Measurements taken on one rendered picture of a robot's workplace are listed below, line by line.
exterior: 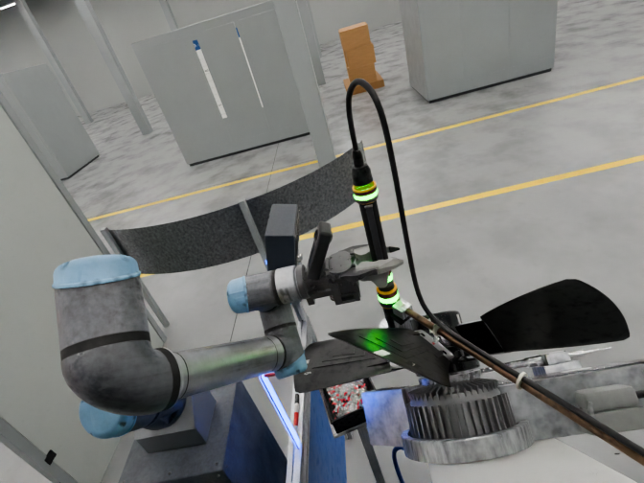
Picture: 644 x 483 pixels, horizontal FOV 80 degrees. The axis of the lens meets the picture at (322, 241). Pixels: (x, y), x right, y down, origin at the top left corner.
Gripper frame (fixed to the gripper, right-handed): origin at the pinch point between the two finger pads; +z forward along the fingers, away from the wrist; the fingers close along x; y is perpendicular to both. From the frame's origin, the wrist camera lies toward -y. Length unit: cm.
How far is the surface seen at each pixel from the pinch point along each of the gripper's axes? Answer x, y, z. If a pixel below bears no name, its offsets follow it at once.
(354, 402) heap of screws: -12, 62, -21
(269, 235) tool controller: -58, 21, -41
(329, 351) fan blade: -4.0, 28.1, -20.6
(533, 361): 2.4, 37.1, 26.0
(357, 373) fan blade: 4.9, 27.2, -13.7
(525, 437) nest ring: 20.4, 34.9, 16.6
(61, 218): -139, 22, -182
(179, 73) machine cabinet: -595, -4, -247
